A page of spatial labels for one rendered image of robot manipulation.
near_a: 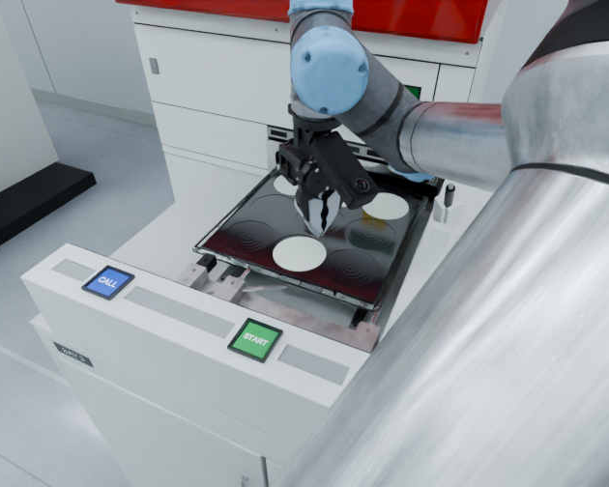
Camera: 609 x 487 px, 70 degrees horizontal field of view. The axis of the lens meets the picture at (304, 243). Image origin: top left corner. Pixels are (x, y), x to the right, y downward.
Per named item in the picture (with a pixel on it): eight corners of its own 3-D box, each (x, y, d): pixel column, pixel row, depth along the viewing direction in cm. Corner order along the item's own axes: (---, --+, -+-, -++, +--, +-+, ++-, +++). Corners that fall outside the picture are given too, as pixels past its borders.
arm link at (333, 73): (411, 99, 43) (390, 63, 51) (330, 17, 38) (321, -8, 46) (355, 153, 47) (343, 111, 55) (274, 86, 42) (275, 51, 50)
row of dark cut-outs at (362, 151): (269, 134, 109) (268, 126, 108) (444, 172, 95) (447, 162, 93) (268, 135, 109) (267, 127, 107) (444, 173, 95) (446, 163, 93)
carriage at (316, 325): (192, 283, 82) (189, 272, 80) (377, 350, 70) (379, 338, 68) (165, 312, 77) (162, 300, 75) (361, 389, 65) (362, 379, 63)
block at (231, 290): (230, 286, 77) (228, 273, 75) (246, 292, 76) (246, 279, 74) (204, 317, 72) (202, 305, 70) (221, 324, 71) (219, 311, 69)
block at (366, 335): (359, 331, 70) (361, 319, 68) (379, 338, 68) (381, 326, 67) (341, 370, 64) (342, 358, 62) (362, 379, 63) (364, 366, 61)
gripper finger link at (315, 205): (304, 221, 76) (304, 176, 70) (323, 240, 72) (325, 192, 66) (288, 227, 74) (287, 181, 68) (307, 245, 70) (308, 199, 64)
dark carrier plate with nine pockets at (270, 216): (283, 166, 107) (283, 164, 107) (420, 199, 96) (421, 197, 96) (202, 248, 83) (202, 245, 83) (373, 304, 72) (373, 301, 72)
